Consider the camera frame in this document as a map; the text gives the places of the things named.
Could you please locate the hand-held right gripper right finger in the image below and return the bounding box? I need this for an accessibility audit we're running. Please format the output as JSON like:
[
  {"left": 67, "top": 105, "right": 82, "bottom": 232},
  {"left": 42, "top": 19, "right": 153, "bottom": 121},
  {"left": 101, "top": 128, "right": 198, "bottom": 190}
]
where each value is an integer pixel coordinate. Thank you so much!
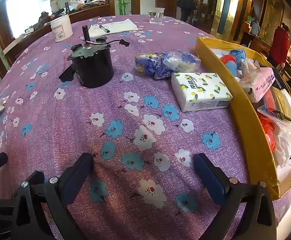
[{"left": 194, "top": 152, "right": 278, "bottom": 240}]

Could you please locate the yellow cardboard box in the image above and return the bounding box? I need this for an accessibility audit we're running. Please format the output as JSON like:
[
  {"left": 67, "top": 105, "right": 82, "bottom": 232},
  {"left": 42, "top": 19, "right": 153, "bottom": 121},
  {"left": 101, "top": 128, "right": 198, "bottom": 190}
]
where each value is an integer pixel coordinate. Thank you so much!
[{"left": 195, "top": 36, "right": 291, "bottom": 200}]

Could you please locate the lemon print tissue pack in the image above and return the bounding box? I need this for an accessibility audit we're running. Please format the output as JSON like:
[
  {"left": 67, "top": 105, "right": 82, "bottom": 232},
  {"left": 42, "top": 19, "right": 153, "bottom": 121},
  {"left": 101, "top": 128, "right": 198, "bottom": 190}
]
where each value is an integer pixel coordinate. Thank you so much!
[{"left": 171, "top": 72, "right": 233, "bottom": 112}]

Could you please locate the pile of counter clutter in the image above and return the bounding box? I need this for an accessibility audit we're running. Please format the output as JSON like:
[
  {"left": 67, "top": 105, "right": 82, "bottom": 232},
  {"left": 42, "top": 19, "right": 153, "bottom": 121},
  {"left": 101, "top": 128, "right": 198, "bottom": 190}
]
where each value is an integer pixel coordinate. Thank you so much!
[{"left": 25, "top": 1, "right": 111, "bottom": 34}]

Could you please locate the blue knit cloth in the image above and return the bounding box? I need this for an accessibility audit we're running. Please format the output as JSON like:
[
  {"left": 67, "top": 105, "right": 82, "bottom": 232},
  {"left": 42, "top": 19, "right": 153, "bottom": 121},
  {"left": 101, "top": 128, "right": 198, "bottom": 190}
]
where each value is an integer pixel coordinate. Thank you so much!
[{"left": 229, "top": 49, "right": 247, "bottom": 63}]

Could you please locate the blue white plastic bag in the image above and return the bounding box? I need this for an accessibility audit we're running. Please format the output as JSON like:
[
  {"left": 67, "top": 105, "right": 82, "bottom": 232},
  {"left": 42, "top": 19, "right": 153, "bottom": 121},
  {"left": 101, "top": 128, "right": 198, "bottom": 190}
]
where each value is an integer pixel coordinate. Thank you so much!
[{"left": 135, "top": 51, "right": 201, "bottom": 80}]

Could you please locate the wooden counter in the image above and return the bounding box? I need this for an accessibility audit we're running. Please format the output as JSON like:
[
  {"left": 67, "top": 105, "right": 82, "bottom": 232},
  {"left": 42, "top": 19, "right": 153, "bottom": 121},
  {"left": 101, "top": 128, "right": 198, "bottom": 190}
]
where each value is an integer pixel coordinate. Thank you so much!
[{"left": 0, "top": 2, "right": 116, "bottom": 55}]

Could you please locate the black cylindrical motor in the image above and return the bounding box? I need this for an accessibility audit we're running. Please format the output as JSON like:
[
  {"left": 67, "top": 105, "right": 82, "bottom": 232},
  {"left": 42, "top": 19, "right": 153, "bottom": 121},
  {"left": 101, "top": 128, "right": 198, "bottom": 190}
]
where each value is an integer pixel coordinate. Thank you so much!
[{"left": 58, "top": 26, "right": 131, "bottom": 89}]

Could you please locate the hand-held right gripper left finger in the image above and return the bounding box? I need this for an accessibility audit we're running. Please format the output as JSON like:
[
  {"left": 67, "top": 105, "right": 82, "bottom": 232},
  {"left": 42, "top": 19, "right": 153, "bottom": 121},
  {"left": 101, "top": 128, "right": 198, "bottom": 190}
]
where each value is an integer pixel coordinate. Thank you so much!
[{"left": 9, "top": 152, "right": 95, "bottom": 240}]

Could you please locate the clear plastic cup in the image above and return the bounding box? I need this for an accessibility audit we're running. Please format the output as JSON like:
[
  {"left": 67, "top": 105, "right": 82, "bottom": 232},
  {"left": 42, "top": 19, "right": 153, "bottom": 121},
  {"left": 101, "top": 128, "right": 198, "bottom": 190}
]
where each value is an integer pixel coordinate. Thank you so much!
[{"left": 148, "top": 8, "right": 166, "bottom": 25}]

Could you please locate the etched glass panel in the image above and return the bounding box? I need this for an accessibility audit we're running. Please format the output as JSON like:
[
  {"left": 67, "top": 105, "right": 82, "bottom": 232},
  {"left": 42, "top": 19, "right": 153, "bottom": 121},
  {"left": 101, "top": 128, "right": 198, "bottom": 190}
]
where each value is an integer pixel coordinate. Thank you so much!
[{"left": 5, "top": 0, "right": 111, "bottom": 38}]

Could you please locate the landscape wall painting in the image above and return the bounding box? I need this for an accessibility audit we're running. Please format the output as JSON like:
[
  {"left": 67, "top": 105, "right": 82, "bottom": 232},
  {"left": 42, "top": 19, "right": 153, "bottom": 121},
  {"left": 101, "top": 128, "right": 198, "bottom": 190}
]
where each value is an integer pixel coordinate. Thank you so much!
[{"left": 259, "top": 0, "right": 285, "bottom": 45}]

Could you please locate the white notepad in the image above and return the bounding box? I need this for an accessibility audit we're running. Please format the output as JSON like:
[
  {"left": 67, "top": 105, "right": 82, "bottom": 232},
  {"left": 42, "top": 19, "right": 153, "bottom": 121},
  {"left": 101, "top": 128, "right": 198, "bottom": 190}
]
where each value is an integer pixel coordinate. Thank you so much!
[{"left": 88, "top": 19, "right": 138, "bottom": 38}]

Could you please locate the wooden sideboard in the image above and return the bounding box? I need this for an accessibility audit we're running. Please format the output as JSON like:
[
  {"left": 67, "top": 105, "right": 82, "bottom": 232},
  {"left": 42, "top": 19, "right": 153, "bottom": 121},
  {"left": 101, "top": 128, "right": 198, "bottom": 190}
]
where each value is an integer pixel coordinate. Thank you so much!
[{"left": 241, "top": 30, "right": 271, "bottom": 55}]

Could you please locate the blue grey thermos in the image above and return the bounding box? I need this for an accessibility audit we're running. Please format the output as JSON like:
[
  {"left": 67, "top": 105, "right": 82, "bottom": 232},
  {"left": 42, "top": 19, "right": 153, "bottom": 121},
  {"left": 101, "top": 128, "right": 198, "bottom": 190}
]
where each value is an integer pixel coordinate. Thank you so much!
[{"left": 251, "top": 20, "right": 261, "bottom": 35}]

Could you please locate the pink tissue pack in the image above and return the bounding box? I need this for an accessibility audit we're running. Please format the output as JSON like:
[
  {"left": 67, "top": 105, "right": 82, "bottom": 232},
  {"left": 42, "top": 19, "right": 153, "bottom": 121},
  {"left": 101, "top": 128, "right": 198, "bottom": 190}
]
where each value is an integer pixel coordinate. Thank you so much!
[{"left": 239, "top": 66, "right": 276, "bottom": 103}]

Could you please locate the purple floral tablecloth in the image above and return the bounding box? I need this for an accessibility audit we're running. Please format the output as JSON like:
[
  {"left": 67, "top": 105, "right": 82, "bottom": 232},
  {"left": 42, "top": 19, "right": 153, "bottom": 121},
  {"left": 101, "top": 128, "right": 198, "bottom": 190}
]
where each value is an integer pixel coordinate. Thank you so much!
[{"left": 0, "top": 14, "right": 291, "bottom": 240}]

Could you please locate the white plastic jar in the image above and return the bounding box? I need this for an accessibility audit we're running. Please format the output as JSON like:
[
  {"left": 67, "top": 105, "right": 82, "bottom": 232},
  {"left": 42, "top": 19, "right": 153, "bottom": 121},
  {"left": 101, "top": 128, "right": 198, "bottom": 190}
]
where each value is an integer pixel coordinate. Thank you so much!
[{"left": 50, "top": 14, "right": 74, "bottom": 43}]

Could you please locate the gold pillar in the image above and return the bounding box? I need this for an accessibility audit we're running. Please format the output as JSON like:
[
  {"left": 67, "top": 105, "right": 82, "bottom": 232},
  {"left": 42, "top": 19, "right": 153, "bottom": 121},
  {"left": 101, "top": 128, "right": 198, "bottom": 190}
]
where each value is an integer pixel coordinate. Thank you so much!
[{"left": 212, "top": 0, "right": 248, "bottom": 40}]

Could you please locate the black foil packet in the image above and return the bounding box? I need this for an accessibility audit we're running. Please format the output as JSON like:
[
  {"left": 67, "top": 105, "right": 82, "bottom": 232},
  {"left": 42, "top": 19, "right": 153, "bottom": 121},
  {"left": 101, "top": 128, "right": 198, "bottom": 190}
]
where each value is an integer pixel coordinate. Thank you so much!
[{"left": 273, "top": 67, "right": 290, "bottom": 90}]

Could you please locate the wooden staircase railing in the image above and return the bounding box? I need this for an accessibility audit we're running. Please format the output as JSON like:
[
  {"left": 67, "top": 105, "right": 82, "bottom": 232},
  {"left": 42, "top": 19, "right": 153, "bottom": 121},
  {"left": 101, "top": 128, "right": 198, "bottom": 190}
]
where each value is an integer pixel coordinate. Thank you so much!
[{"left": 192, "top": 0, "right": 220, "bottom": 25}]

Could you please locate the red plastic bag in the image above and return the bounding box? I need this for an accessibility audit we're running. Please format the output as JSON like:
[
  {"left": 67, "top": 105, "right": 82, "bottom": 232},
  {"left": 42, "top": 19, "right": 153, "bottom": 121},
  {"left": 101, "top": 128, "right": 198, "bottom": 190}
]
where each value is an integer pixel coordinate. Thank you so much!
[{"left": 258, "top": 112, "right": 277, "bottom": 153}]

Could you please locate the dark coat on stair post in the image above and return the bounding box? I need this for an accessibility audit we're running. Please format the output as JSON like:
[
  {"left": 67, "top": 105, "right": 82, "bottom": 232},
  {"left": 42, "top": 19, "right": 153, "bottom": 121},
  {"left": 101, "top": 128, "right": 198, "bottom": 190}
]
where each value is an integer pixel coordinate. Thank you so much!
[{"left": 177, "top": 0, "right": 197, "bottom": 22}]

